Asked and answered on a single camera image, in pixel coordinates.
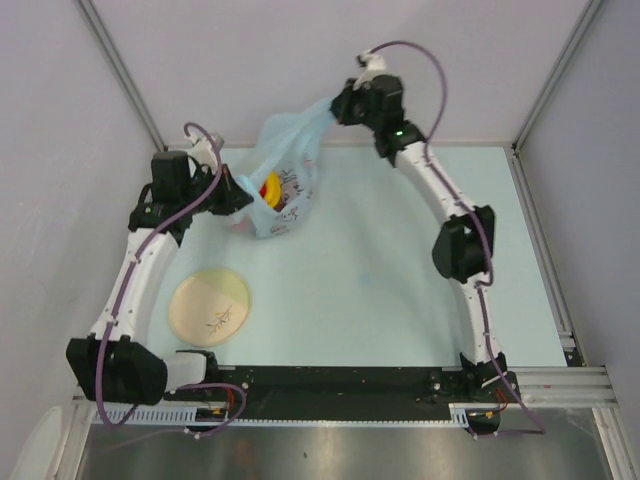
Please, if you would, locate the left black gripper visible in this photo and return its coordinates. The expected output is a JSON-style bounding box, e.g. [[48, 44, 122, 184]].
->
[[180, 163, 252, 216]]

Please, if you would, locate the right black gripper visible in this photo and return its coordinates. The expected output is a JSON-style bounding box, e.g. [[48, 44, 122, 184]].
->
[[324, 79, 380, 133]]

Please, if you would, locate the light blue plastic bag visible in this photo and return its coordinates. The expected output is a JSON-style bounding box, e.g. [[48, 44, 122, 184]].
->
[[228, 98, 334, 239]]

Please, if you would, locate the round beige ceramic plate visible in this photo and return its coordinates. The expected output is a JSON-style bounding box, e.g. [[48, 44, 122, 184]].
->
[[168, 268, 252, 348]]

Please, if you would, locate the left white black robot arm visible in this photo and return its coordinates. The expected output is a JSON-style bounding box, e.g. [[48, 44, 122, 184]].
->
[[66, 149, 252, 405]]

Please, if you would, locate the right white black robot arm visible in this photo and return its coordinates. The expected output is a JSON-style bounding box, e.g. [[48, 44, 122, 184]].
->
[[330, 74, 510, 401]]

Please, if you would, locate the fake yellow banana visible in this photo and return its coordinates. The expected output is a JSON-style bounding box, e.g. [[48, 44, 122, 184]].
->
[[263, 171, 282, 210]]

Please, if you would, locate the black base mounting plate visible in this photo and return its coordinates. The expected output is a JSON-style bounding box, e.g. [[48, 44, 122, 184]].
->
[[164, 364, 521, 434]]

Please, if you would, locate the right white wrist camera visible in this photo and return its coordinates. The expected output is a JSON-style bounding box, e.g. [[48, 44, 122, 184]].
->
[[354, 50, 387, 89]]

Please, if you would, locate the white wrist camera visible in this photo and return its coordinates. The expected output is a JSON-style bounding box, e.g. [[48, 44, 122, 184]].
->
[[354, 50, 387, 89], [186, 133, 217, 169]]

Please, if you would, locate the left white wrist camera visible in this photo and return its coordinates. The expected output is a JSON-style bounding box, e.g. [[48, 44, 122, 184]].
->
[[186, 133, 217, 169]]

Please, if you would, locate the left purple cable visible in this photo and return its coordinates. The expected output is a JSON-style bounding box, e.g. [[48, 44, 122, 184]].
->
[[97, 122, 249, 441]]

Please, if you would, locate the purple cable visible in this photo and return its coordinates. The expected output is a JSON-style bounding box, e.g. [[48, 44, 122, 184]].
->
[[367, 40, 549, 439], [97, 122, 249, 441]]

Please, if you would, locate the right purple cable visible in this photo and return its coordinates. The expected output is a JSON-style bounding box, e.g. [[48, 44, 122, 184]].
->
[[367, 40, 549, 439]]

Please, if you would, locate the left aluminium corner post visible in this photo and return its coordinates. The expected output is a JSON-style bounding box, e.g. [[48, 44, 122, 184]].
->
[[73, 0, 167, 151]]

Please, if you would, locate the aluminium corner post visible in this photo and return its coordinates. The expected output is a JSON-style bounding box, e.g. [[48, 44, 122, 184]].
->
[[73, 0, 167, 151], [509, 0, 606, 156]]

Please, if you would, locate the right aluminium corner post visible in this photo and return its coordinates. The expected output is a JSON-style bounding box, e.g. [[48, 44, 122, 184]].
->
[[509, 0, 606, 156]]

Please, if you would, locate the white slotted cable duct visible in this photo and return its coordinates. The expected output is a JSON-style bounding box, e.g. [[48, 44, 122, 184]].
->
[[93, 402, 474, 429]]

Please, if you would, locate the aluminium front frame rail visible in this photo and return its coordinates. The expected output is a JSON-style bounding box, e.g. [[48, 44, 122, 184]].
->
[[78, 364, 610, 406]]

